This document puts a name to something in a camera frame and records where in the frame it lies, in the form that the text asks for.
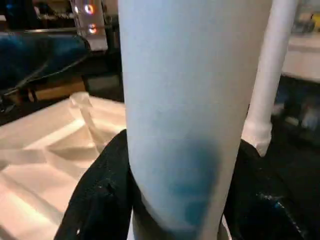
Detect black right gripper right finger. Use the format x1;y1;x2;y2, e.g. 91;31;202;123
221;139;309;240

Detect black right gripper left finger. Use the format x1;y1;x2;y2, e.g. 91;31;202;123
53;129;134;240

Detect white plastic table top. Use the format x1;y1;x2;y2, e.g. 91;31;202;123
0;91;273;240

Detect white plastic table leg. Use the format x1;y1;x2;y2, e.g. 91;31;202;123
245;0;300;158
116;0;274;240

